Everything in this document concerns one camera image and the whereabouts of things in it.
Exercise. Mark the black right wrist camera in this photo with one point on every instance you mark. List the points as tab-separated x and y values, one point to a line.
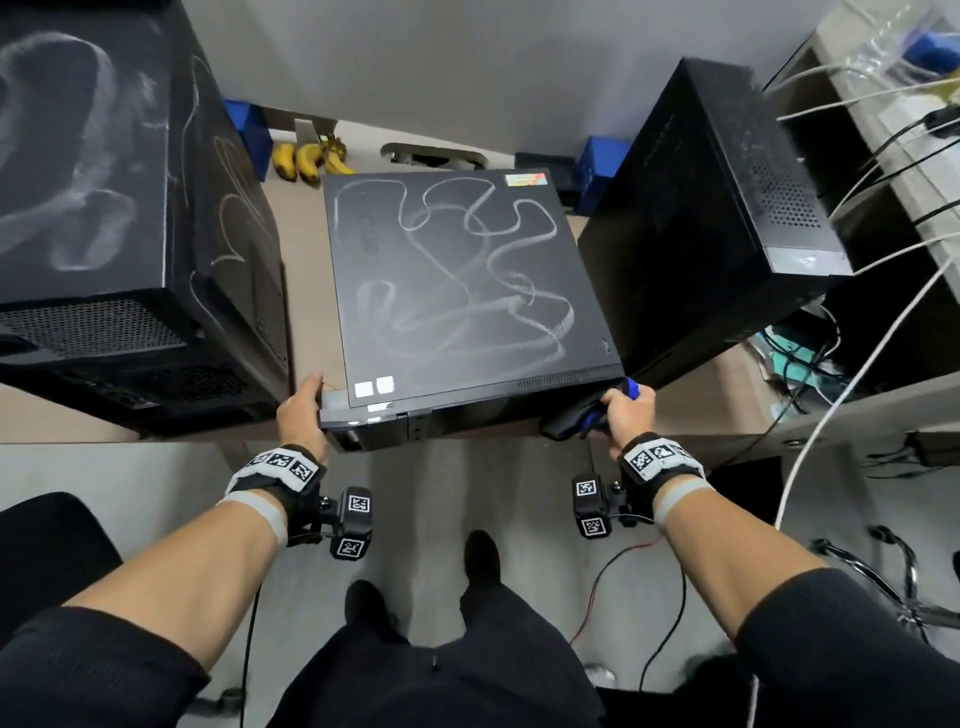
592	506

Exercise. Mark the person's right forearm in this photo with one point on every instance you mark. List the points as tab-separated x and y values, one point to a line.
750	570

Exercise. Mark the person's right shoe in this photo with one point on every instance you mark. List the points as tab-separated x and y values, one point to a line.
482	559

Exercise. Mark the slim black vented computer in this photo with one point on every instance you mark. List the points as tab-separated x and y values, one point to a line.
675	247

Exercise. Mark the small blue gadget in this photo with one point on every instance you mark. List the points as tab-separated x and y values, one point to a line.
934	52

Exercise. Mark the person's left forearm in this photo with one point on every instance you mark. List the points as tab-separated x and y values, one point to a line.
172	592

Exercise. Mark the black Lenovo tower case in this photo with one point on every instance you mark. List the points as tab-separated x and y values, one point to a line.
465	300

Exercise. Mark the small blue plastic box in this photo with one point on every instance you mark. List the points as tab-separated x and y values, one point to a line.
251	139

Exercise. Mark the person's left hand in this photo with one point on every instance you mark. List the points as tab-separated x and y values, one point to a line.
300	420

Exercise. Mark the black device with blue light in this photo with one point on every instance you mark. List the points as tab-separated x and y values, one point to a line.
112	225

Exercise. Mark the white power strip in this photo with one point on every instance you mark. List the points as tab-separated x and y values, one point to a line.
911	120

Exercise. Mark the small black box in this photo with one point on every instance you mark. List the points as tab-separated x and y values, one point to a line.
544	169

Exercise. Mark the person's legs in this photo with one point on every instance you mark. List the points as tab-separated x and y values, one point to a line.
450	675

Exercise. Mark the person's left shoe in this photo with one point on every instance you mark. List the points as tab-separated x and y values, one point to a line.
367	607

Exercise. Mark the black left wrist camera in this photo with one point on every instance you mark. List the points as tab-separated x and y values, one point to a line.
351	521

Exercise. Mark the teal packet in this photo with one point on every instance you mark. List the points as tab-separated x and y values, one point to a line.
795	367

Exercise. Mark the right wrist marker band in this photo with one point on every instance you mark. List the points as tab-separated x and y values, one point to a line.
660	461

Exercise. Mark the person's right hand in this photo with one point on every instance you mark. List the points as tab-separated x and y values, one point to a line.
634	416

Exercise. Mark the black office chair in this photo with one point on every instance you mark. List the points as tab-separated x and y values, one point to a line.
45	555

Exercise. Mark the wrist marker band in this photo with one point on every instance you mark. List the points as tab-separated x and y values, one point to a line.
281	469
660	461

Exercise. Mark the grey cleaning cloth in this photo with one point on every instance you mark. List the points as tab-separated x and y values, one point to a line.
570	424

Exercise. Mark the left wrist marker band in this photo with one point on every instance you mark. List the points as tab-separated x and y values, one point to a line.
281	469

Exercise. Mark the grey metal stand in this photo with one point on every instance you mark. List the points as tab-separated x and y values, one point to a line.
304	127

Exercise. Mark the person's shoe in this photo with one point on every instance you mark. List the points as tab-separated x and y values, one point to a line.
367	607
482	559

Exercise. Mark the blue rectangular box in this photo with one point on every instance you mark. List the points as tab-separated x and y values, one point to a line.
600	169

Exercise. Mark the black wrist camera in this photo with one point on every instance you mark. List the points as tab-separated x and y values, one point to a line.
592	506
351	521

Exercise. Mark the metal chair base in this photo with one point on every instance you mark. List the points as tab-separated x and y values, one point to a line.
885	585

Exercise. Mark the yellow banana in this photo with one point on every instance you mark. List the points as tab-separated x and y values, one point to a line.
309	161
337	161
285	161

